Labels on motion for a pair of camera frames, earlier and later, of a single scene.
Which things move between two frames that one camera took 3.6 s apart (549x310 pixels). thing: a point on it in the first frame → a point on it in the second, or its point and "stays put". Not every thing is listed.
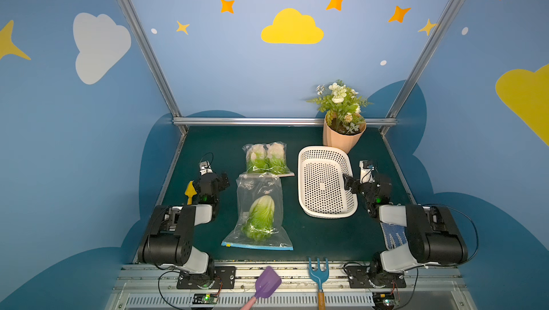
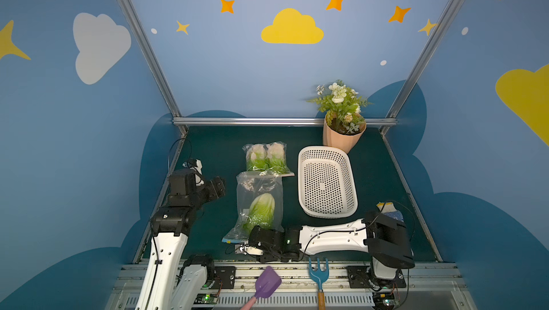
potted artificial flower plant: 344,121 stays put
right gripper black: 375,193 → 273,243
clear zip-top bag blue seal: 260,203 stays put
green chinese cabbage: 259,225 stays put
